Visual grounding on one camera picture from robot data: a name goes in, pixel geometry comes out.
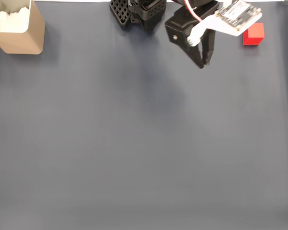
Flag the grey mat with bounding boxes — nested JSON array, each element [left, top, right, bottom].
[[0, 1, 288, 230]]

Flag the white cable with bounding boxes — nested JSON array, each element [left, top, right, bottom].
[[181, 0, 205, 23]]

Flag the beige box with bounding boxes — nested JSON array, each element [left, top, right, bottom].
[[0, 0, 46, 55]]

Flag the white padding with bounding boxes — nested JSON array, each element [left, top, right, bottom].
[[0, 6, 30, 33]]

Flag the red cube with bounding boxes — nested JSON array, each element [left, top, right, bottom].
[[242, 23, 265, 46]]

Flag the white-mounted camera circuit board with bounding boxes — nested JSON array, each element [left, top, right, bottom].
[[187, 0, 263, 47]]

